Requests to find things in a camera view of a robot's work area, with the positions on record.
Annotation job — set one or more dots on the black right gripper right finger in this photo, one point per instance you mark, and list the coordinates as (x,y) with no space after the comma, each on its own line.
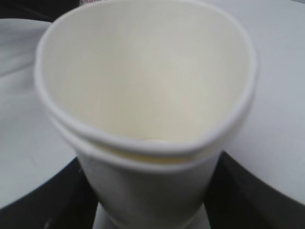
(236,199)

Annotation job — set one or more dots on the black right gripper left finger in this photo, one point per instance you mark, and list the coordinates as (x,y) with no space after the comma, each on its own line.
(66,201)

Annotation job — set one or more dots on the white paper cup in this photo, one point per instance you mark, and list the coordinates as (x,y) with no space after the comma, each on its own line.
(148,93)

